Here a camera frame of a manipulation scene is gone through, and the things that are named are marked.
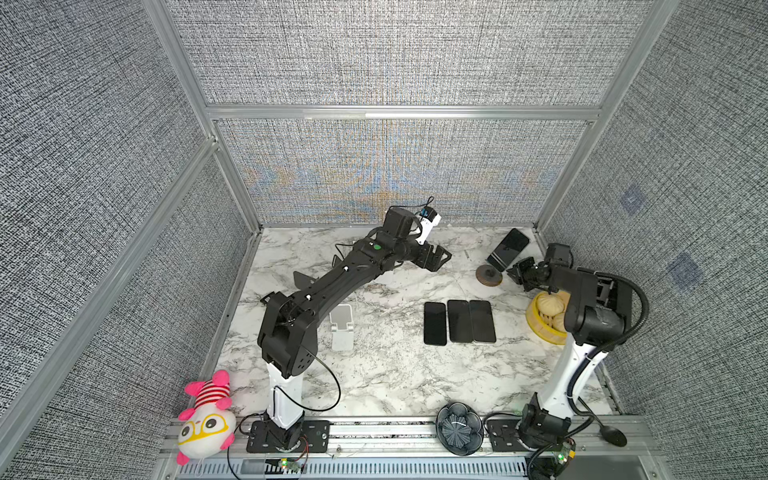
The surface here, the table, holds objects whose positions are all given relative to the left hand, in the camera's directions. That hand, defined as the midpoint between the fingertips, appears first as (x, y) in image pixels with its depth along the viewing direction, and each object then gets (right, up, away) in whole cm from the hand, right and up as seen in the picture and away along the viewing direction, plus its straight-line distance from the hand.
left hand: (439, 249), depth 82 cm
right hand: (+29, -5, +22) cm, 37 cm away
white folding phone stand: (-27, -23, +6) cm, 36 cm away
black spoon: (+41, -46, -8) cm, 62 cm away
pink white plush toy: (-56, -41, -13) cm, 71 cm away
